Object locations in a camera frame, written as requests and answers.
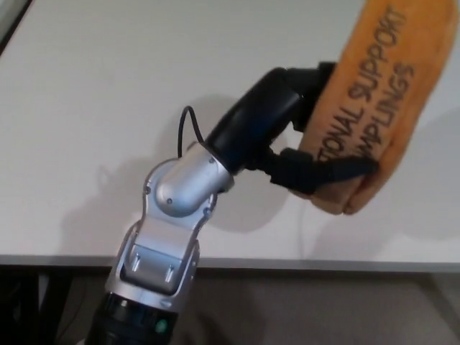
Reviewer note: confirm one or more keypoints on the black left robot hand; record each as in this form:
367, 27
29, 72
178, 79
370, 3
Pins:
255, 122

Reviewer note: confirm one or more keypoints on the orange plush dumpling plate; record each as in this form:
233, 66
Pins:
381, 90

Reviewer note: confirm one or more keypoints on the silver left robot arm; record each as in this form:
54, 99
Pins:
169, 233

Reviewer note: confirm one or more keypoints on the grey panel with dark edge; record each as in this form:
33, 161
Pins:
8, 16

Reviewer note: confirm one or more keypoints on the black table leg frame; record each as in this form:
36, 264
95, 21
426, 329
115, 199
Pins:
21, 309

